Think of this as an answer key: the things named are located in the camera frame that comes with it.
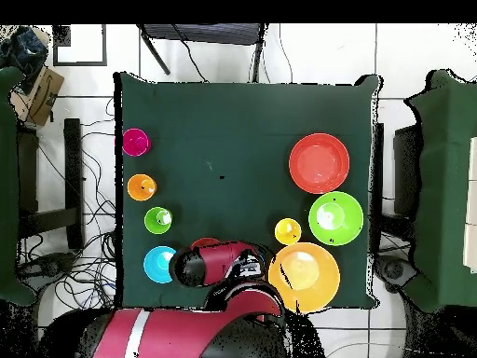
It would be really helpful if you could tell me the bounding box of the grey base foot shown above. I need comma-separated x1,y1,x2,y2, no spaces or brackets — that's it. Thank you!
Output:
20,252,77,279
373,254,417,293

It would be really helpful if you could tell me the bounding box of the green bowl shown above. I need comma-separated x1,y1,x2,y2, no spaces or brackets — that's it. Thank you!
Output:
307,190,365,247

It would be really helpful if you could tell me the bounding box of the large yellow bowl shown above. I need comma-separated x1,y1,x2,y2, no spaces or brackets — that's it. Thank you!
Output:
266,241,341,313

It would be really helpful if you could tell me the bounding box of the small orange bowl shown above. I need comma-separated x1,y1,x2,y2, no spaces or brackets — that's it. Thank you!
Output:
190,237,221,250

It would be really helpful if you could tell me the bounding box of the large shallow orange bowl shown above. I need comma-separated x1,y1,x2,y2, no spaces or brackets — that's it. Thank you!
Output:
288,132,351,196

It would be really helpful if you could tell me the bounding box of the cardboard box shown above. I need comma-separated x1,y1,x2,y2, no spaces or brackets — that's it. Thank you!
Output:
8,65,65,127

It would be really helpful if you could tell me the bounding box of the black floor cable tangle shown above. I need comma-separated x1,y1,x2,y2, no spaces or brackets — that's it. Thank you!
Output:
18,96,121,310

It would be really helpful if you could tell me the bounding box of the light blue bowl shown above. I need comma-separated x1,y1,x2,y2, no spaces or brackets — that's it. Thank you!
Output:
143,245,178,284

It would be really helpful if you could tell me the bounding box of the green covered side table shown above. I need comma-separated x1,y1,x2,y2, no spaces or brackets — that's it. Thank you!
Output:
403,69,477,313
0,65,37,307

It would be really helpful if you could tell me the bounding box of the yellow cup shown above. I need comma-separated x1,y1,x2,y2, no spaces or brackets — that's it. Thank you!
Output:
274,217,303,246

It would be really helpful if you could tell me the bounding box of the green cup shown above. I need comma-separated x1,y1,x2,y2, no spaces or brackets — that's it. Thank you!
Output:
143,206,173,236

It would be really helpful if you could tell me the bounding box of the black table stand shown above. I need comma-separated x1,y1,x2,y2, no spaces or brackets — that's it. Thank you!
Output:
372,122,423,240
17,117,86,250

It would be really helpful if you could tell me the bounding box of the dark blue bag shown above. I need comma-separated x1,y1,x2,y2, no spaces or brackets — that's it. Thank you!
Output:
0,26,49,94

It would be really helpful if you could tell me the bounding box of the pink cup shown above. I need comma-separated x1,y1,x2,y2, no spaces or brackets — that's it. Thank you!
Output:
122,128,152,158

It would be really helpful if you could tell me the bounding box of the orange cup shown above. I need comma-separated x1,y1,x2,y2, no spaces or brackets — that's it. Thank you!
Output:
127,173,158,202

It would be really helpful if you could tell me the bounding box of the white board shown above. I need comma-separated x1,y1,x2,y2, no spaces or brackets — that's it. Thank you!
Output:
462,136,477,275

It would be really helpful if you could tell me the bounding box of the dark green tablecloth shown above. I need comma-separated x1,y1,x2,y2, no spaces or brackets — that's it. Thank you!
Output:
113,71,381,310

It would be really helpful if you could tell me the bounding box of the black square frame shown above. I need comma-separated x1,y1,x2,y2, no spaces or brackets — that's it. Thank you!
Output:
52,24,108,67

